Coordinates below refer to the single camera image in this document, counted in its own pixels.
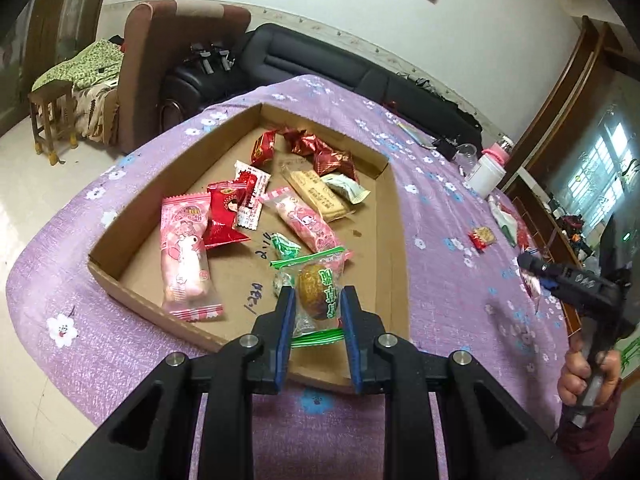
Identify brown cake green label packet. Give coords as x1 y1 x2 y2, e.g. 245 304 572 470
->
270 246 350 348

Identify green silver candy packet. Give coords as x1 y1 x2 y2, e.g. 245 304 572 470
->
271 233 317 337

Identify pink cartoon snack packet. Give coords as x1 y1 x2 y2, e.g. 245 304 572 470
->
259 186 342 252
160 193 224 322

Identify yellow wafer bar packet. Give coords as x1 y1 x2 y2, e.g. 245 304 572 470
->
281 166 352 222

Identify green white snack packet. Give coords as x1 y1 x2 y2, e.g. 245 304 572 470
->
321 172 370 205

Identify white red long snack packet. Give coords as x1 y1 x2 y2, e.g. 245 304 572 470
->
234 160 270 231

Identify small red candy packet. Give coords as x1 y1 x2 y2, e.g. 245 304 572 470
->
250 129 278 167

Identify right hand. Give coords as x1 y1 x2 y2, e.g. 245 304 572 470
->
558 333 622 408

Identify purple floral tablecloth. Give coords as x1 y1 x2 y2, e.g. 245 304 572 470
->
5 74 582 480

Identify shallow cardboard box tray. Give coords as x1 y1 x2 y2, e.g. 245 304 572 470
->
86 102 412 395

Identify dark red candy packets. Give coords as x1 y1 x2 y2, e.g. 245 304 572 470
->
281 129 358 181

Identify white plastic jar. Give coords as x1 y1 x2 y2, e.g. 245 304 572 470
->
466 151 506 200

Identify pink thermos bottle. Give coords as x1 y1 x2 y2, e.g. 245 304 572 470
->
483 136 514 167

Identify black leather sofa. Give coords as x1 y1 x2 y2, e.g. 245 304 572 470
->
158 24 483 148

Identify wooden stool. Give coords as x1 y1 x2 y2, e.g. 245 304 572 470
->
28 79 78 166

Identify green floral blanket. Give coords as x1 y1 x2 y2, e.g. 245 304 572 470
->
32 39 124 91

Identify brown armchair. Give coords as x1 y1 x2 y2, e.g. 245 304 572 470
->
117 0 250 154

